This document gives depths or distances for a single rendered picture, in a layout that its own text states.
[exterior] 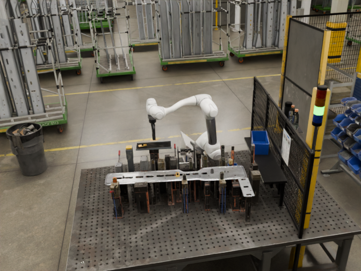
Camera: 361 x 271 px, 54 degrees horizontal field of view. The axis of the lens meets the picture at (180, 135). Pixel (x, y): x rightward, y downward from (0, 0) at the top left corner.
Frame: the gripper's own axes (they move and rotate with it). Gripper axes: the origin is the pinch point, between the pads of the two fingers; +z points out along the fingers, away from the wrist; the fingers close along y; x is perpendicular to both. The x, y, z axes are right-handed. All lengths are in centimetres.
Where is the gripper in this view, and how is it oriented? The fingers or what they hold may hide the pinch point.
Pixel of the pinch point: (153, 136)
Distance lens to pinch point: 370.0
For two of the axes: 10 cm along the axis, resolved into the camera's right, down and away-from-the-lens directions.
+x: -9.8, 1.3, -1.7
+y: -2.1, -4.4, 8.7
